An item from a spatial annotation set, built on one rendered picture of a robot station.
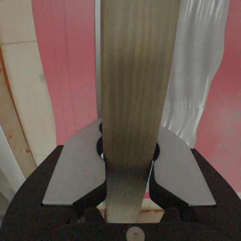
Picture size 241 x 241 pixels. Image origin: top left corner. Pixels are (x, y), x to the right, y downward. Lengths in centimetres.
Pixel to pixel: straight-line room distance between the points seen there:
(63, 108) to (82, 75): 5
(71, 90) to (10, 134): 10
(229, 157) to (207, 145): 6
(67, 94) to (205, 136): 20
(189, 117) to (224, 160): 13
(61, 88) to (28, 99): 5
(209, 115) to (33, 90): 24
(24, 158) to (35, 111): 8
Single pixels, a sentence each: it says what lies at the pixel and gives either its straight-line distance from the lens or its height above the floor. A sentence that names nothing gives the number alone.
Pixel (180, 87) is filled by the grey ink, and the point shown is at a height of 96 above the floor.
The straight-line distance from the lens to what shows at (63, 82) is 18.
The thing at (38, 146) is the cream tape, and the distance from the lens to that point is 24.
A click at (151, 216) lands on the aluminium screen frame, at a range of 36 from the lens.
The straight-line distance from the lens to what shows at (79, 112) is 18.
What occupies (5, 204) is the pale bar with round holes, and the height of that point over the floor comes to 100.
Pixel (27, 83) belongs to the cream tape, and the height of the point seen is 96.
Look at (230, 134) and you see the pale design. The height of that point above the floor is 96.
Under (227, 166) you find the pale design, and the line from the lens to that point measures 31.
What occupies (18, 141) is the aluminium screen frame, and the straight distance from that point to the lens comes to 23.
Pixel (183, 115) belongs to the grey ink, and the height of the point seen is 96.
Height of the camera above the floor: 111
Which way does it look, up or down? 61 degrees down
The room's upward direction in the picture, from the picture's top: 180 degrees clockwise
